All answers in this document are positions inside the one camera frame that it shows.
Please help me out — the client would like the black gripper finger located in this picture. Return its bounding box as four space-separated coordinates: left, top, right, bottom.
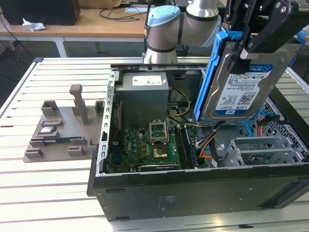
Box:
224 0 256 47
233 0 300 73

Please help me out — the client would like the hard disk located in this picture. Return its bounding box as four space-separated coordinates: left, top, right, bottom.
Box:
194 25 309 121

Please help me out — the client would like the silver disk bay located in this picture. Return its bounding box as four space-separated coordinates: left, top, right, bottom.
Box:
219 136 306 167

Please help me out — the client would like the black mesh waste bin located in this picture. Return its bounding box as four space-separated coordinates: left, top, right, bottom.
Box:
176 43 190 58

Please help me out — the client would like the grey power supply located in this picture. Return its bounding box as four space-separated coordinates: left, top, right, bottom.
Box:
115 72 172 122

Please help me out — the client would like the brown cardboard box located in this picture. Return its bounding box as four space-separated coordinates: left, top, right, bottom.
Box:
78 0 121 9

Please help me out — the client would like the blue RAM stick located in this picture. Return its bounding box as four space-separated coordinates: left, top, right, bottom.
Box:
184 126 198 169

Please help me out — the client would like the metal socket cover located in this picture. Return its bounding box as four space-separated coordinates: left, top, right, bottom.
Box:
149 119 169 145

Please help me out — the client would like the black RAM slot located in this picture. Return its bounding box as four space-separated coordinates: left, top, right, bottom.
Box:
175 127 188 170

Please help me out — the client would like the CPU socket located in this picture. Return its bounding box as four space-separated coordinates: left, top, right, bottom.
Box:
153 143 169 159

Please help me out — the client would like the green motherboard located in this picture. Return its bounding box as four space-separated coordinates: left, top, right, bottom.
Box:
108 127 201 174

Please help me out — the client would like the black PC case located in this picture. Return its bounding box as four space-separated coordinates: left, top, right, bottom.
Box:
86 56 309 222

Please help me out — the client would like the black computer tower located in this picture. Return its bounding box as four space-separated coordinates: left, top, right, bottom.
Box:
0 0 81 26

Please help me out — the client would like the brown parts rack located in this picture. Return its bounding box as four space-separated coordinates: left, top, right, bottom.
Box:
23 84 107 163

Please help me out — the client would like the crumpled white paper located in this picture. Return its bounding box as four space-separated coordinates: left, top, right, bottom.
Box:
22 17 47 32

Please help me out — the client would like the dark RAM stick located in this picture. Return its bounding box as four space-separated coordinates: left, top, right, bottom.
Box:
42 137 82 144

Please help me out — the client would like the yellow and black wire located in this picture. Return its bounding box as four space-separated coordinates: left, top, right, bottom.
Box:
168 87 191 119

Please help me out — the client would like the orange power wire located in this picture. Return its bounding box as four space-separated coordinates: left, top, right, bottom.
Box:
255 115 281 139

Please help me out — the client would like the blue data wire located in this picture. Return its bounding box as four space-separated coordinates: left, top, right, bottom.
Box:
238 108 268 141

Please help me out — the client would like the grey mixed wire bundle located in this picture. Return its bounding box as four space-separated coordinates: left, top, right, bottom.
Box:
169 116 214 128

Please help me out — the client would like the black desk cable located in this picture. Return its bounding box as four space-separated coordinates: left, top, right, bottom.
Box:
99 8 146 22

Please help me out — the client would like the wooden desk white frame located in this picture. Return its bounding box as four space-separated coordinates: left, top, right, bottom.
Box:
0 23 65 58
56 7 309 58

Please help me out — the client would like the black cable bundle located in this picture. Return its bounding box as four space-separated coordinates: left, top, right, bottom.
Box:
210 120 229 167

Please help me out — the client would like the orange wire bundle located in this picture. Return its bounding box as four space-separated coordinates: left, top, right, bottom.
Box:
197 134 218 160

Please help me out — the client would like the thin red fan wire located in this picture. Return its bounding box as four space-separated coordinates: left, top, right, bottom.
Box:
113 101 121 143

